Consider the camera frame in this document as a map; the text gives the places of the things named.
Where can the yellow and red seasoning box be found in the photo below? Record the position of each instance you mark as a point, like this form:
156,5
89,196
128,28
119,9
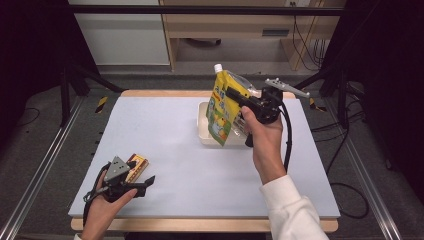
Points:
140,165

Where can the light wooden desk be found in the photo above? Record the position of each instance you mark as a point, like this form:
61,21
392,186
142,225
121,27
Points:
233,26

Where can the yellow and black tape marker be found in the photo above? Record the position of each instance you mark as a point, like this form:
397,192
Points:
313,104

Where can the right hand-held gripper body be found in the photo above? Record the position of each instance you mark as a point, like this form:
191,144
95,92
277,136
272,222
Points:
268,105

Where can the yellow spout pouch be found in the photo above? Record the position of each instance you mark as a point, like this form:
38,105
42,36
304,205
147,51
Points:
220,113

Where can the black curtain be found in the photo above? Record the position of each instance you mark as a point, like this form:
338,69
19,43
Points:
26,50
393,66

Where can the person's left hand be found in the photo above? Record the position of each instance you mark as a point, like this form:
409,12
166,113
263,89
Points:
100,216

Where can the cream plastic storage container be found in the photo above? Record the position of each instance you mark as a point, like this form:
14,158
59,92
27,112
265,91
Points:
203,130

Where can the aluminium floor rail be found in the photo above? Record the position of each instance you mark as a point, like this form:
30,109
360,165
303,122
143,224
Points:
40,166
366,180

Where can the black horizontal bar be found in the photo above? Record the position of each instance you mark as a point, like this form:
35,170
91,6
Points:
200,10

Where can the black metal stand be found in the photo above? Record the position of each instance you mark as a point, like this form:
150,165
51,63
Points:
65,96
343,100

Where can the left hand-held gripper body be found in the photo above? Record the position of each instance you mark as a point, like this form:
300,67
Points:
116,170

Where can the person's right hand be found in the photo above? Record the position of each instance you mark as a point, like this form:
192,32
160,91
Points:
266,146

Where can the white cabinet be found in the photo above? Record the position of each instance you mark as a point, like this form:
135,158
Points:
123,40

